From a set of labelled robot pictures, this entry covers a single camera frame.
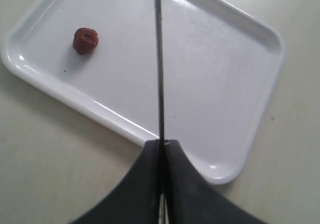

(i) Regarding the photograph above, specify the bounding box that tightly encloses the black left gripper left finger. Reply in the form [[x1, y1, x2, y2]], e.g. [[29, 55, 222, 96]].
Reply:
[[72, 140, 162, 224]]

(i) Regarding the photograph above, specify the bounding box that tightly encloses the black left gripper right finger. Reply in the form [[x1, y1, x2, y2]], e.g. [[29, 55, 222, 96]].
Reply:
[[164, 140, 264, 223]]

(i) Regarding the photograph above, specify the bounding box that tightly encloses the red dried fruit piece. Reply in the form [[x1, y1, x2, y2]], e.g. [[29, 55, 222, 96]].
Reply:
[[72, 28, 99, 55]]

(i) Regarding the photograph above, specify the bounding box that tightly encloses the thin metal skewer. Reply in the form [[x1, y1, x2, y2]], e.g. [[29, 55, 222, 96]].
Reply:
[[153, 0, 168, 224]]

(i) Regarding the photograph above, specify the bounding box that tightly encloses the white rectangular plastic tray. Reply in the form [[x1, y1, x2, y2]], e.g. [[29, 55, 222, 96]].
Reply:
[[0, 0, 285, 184]]

